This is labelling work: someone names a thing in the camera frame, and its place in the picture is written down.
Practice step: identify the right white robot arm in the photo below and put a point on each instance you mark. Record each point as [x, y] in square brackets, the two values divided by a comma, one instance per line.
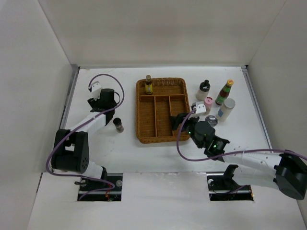
[283, 170]

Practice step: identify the pink cap spice jar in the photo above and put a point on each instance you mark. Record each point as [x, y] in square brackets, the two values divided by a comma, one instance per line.
[208, 101]

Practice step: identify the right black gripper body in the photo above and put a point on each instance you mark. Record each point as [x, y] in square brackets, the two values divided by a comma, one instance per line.
[189, 125]

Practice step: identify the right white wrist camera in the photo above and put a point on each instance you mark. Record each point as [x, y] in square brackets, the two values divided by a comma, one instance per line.
[199, 109]

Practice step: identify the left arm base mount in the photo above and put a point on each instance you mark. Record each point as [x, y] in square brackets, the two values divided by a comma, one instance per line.
[96, 191]

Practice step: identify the brown wicker organizer tray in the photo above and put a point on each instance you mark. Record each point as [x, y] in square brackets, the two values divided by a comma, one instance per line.
[154, 111]

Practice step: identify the white cap salt jar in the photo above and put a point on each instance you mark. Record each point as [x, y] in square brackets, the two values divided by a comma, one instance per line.
[225, 109]

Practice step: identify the clear lid pepper jar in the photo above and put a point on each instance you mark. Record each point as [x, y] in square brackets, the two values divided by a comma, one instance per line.
[212, 120]

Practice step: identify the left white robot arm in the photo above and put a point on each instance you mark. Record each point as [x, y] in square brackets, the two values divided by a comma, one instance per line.
[72, 152]

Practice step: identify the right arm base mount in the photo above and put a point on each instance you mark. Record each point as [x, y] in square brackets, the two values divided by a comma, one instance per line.
[222, 187]

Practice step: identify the yellow label oil bottle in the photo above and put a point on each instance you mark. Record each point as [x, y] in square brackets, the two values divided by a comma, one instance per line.
[148, 85]

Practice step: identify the small dark spice jar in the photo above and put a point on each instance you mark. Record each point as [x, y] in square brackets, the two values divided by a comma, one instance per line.
[118, 125]

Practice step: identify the red sauce bottle yellow cap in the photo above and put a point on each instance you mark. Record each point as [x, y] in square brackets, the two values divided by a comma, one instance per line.
[224, 92]

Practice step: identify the black cap white bottle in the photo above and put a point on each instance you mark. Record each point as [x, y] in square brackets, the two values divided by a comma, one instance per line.
[203, 90]

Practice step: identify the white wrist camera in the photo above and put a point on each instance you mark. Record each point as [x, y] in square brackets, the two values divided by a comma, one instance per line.
[199, 109]
[95, 89]

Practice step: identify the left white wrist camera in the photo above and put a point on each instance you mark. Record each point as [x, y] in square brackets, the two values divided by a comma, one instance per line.
[95, 89]

